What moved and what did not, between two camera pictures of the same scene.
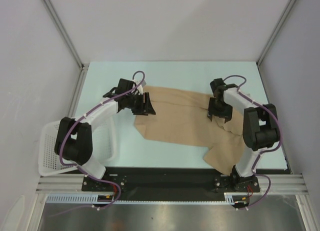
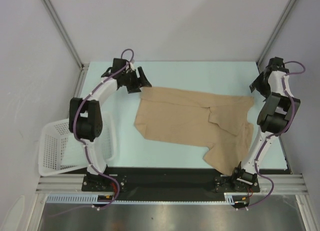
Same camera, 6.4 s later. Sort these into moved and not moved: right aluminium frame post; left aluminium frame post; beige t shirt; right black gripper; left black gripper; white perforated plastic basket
Moved: right black gripper; left black gripper
Not moved: beige t shirt; left aluminium frame post; right aluminium frame post; white perforated plastic basket
